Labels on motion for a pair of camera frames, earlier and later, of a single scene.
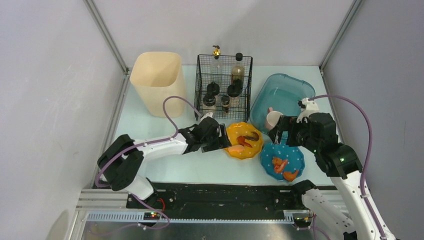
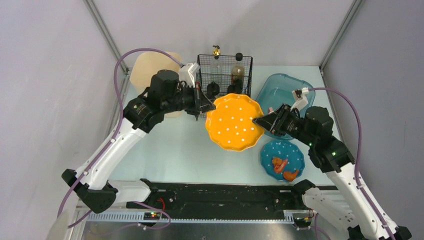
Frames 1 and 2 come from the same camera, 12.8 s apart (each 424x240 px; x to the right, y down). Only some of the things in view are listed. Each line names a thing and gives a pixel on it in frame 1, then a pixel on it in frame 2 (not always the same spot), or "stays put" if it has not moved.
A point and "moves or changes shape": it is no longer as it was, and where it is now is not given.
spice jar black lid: (213, 88) stays put
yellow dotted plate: (236, 129) moves or changes shape
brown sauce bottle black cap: (238, 71) stays put
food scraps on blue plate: (279, 165) stays put
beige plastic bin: (155, 75) stays put
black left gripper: (218, 136) -> (197, 101)
